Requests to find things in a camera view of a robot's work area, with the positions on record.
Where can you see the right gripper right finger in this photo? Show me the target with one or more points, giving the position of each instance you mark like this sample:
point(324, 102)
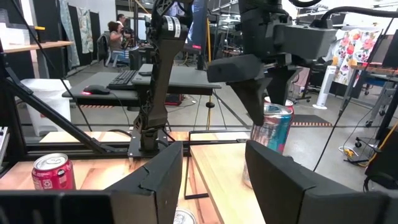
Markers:
point(295, 199)

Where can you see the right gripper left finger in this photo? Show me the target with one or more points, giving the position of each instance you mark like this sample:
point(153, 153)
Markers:
point(140, 202)

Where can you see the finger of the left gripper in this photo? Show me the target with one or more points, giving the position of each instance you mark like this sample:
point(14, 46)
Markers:
point(236, 70)
point(281, 84)

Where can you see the orange soda can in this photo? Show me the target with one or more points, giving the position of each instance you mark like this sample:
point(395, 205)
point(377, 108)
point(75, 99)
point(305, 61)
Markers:
point(185, 217)

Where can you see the slim silver energy drink can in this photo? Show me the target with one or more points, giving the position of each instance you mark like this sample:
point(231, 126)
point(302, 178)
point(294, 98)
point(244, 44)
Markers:
point(273, 133)

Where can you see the red Coca-Cola Zero can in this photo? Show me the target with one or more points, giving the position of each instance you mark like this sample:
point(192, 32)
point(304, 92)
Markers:
point(53, 177)

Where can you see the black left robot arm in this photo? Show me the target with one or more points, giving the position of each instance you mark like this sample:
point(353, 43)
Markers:
point(161, 77)

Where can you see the yellow pole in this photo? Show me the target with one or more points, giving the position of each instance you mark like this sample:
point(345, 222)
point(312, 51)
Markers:
point(208, 37)

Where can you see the white tower fan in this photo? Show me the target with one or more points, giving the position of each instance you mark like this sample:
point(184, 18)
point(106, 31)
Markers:
point(326, 87)

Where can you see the black hazard-striped floor mat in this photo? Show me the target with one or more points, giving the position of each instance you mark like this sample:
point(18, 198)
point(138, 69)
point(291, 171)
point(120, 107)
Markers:
point(311, 119)

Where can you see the computer monitor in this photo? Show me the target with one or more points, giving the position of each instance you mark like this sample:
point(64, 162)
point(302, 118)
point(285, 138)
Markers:
point(199, 28)

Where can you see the black desk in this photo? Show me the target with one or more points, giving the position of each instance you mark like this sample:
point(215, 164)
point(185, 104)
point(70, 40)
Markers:
point(180, 79)

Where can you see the floral cloth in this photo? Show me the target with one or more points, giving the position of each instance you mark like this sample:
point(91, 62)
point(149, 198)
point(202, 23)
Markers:
point(351, 56)

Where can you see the black phone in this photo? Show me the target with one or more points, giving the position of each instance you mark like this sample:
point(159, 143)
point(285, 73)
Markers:
point(145, 73)

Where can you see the black keyboard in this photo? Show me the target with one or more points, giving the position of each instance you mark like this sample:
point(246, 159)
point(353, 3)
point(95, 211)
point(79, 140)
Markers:
point(122, 79)

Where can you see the black computer mouse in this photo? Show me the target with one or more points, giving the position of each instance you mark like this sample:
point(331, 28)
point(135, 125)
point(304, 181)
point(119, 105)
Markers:
point(97, 89)

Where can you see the person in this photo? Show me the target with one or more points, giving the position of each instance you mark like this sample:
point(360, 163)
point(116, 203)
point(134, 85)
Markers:
point(115, 40)
point(120, 19)

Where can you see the office chair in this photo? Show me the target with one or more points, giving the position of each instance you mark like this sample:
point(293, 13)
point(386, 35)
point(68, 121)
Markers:
point(102, 46)

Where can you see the white trash bin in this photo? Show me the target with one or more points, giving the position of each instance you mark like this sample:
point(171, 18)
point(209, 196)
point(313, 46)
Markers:
point(49, 93)

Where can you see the patterned curtain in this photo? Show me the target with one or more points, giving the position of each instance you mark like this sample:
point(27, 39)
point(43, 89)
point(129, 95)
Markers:
point(66, 31)
point(84, 28)

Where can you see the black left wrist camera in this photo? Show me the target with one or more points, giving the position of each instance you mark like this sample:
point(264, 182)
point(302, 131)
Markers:
point(304, 42)

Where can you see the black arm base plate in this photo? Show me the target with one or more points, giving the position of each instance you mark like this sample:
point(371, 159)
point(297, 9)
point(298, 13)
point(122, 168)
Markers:
point(135, 152)

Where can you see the black aluminium table frame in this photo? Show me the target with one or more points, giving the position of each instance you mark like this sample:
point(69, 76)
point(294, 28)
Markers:
point(62, 151)

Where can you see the black frame strut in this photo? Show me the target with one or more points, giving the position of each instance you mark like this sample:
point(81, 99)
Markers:
point(46, 111)

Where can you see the wooden wall shelf board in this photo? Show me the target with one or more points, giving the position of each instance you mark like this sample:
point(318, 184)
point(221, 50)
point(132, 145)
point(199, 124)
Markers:
point(37, 46)

